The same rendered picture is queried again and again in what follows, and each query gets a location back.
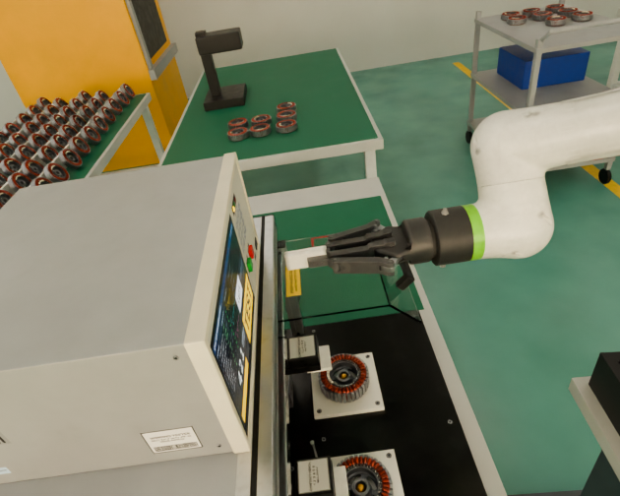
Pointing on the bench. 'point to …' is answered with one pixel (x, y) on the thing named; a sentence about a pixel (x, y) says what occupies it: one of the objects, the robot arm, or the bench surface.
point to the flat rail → (283, 413)
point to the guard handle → (404, 277)
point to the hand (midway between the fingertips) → (306, 258)
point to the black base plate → (440, 422)
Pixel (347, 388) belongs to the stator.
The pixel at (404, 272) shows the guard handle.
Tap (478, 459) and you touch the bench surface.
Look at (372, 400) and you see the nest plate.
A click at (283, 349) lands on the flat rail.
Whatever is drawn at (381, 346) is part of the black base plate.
